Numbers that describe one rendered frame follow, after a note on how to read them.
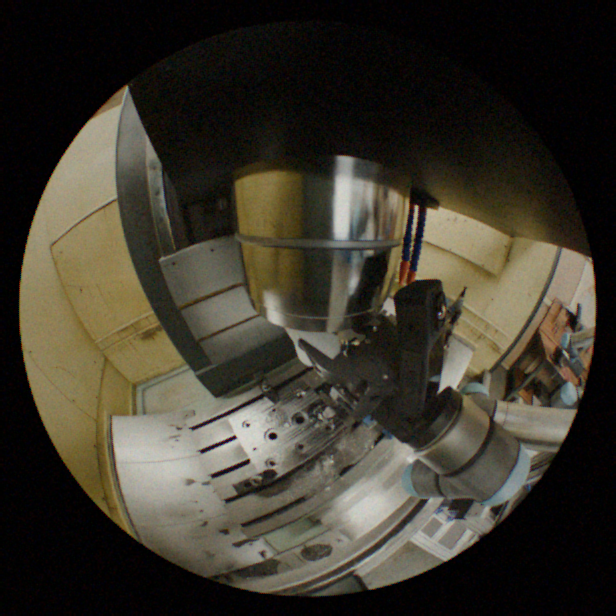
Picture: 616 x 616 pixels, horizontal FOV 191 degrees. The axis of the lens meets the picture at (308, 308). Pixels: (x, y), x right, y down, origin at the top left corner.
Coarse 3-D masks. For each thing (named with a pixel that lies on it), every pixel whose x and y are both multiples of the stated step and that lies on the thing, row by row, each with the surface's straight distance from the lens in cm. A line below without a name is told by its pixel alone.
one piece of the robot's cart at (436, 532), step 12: (432, 516) 166; (444, 516) 174; (432, 528) 174; (444, 528) 179; (456, 528) 192; (420, 540) 169; (432, 540) 177; (444, 540) 188; (456, 540) 199; (468, 540) 212; (432, 552) 184; (444, 552) 193; (456, 552) 208
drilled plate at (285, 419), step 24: (264, 408) 58; (288, 408) 57; (312, 408) 56; (240, 432) 57; (264, 432) 56; (288, 432) 54; (312, 432) 54; (336, 432) 55; (264, 456) 54; (288, 456) 53
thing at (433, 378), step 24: (408, 288) 12; (432, 288) 12; (408, 312) 11; (432, 312) 12; (408, 336) 12; (432, 336) 12; (408, 360) 13; (432, 360) 14; (408, 384) 15; (432, 384) 16; (408, 408) 17
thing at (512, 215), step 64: (192, 64) 3; (256, 64) 3; (320, 64) 3; (384, 64) 3; (448, 64) 3; (192, 128) 5; (256, 128) 6; (320, 128) 6; (384, 128) 6; (448, 128) 5; (512, 128) 4; (192, 192) 21; (448, 192) 16; (512, 192) 9
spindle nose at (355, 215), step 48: (240, 192) 12; (288, 192) 9; (336, 192) 9; (384, 192) 11; (240, 240) 13; (288, 240) 10; (336, 240) 10; (384, 240) 11; (288, 288) 11; (336, 288) 11; (384, 288) 14
